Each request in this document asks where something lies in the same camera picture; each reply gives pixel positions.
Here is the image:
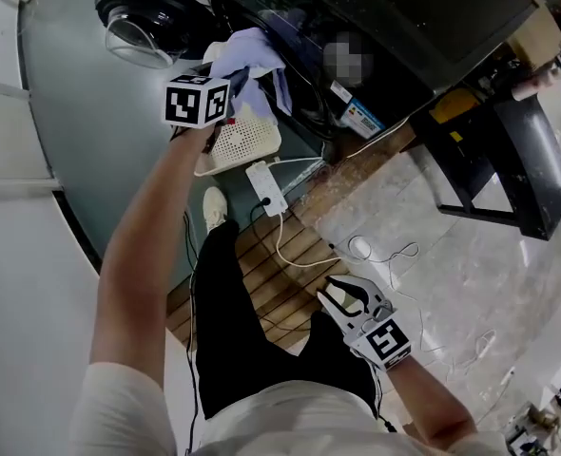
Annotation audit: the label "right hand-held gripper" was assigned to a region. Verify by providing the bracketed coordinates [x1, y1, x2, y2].
[316, 275, 414, 373]

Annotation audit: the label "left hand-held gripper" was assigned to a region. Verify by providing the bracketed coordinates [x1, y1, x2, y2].
[163, 62, 252, 131]

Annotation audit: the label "purple clothes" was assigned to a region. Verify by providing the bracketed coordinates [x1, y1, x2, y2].
[208, 27, 294, 128]

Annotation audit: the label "white laundry basket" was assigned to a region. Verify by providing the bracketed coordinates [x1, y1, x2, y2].
[193, 102, 282, 178]

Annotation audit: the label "black washing machine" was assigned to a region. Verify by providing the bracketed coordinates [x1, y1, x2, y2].
[208, 0, 544, 143]

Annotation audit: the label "person's left forearm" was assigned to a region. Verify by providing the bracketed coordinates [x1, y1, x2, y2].
[88, 123, 221, 390]

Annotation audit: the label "person's right forearm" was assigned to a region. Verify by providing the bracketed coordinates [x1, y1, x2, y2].
[383, 354, 477, 446]

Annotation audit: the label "round washer door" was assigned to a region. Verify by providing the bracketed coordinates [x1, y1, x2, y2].
[94, 0, 215, 70]

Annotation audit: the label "white power strip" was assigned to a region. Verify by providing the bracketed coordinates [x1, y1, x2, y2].
[244, 160, 290, 219]

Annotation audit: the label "person's left white shoe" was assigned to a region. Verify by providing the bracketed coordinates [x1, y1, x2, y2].
[203, 186, 229, 232]

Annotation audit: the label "person's white shirt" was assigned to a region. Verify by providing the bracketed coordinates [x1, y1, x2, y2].
[68, 361, 511, 456]

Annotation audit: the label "blue and white label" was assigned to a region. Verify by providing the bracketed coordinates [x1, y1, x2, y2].
[339, 97, 387, 140]

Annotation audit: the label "white door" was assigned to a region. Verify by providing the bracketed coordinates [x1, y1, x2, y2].
[0, 76, 64, 203]

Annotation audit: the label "yellow and black item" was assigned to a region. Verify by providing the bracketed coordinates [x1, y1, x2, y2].
[430, 87, 481, 144]

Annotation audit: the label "pink white bottle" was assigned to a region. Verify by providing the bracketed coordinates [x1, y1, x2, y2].
[511, 71, 560, 103]

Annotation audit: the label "open cardboard box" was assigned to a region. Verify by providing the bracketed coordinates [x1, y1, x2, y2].
[508, 5, 561, 66]

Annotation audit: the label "thin white looped cable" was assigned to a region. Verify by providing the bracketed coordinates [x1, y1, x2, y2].
[346, 233, 422, 268]

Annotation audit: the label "thin black cable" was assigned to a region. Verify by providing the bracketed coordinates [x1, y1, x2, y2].
[182, 209, 202, 456]
[369, 362, 399, 434]

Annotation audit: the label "thick white power cable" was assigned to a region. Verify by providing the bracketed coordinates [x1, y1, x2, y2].
[274, 210, 344, 270]

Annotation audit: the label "white power strip cable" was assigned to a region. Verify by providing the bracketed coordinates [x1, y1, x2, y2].
[254, 156, 328, 166]

